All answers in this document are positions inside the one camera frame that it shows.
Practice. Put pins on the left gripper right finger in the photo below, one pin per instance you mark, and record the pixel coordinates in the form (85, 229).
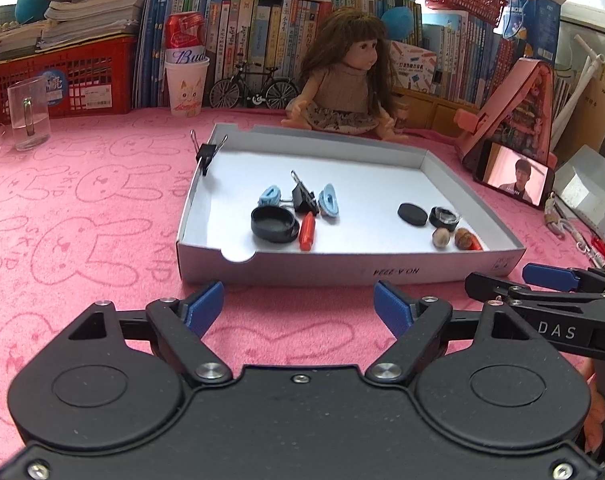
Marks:
(423, 327)

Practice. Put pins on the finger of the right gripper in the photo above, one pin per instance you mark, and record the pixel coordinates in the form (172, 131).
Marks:
(565, 279)
(483, 288)

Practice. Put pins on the small brown-lid jar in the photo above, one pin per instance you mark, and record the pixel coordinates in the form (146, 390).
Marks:
(401, 112)

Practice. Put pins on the blue clip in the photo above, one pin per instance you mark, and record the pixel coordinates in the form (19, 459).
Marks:
(327, 202)
(271, 197)

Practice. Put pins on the dark brown acorn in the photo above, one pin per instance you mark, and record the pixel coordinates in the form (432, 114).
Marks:
(464, 239)

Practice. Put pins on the clear acrylic block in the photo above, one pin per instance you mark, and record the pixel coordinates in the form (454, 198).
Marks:
(29, 113)

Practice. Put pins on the coloured pencil box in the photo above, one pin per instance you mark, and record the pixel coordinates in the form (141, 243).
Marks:
(414, 67)

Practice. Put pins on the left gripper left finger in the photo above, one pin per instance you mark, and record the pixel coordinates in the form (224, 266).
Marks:
(161, 343)

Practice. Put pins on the person's right hand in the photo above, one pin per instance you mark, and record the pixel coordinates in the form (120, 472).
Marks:
(593, 426)

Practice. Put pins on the blue cardboard box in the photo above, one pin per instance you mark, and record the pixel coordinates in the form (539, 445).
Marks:
(535, 25)

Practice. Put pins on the red small tube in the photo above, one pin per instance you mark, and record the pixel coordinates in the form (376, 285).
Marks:
(307, 232)
(475, 244)

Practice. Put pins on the black round disc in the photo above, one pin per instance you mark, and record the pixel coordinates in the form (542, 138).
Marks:
(412, 214)

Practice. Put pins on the pink triangular miniature house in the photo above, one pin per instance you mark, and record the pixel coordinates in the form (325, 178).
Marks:
(518, 115)

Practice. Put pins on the white cat paper cup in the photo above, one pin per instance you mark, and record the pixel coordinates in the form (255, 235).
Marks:
(186, 84)

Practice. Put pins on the light brown acorn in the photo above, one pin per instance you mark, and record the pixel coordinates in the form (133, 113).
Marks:
(441, 238)

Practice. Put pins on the black binder clip on edge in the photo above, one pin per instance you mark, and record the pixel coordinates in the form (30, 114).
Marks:
(206, 152)

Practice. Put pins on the long-haired doll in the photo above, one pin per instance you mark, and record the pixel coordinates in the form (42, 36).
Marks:
(346, 78)

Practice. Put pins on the miniature black bicycle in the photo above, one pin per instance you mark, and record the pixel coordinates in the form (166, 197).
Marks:
(253, 86)

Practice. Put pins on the blue clip right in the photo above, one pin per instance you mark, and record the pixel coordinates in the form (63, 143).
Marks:
(327, 202)

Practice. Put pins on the stack of books on crate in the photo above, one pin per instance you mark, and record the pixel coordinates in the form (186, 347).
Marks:
(45, 25)

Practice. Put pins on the black binder clip in tray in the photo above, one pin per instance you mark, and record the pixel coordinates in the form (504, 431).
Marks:
(304, 201)

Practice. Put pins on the white cardboard box tray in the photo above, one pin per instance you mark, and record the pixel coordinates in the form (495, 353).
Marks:
(367, 241)

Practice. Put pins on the red plastic crate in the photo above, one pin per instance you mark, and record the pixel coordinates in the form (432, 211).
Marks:
(88, 79)

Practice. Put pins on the clear plastic folder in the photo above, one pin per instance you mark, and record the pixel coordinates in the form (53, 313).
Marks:
(580, 184)

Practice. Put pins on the smartphone playing video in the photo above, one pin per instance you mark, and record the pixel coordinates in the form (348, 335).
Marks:
(514, 174)

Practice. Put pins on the blue clip left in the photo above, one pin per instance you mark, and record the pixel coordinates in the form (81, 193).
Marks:
(271, 197)

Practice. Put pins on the red white beer can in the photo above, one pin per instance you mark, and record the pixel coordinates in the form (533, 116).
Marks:
(185, 38)

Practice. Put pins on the black round lid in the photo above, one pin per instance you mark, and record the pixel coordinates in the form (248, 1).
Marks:
(274, 224)

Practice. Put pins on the black glass-top jar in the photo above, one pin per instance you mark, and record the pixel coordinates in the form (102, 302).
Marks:
(444, 218)

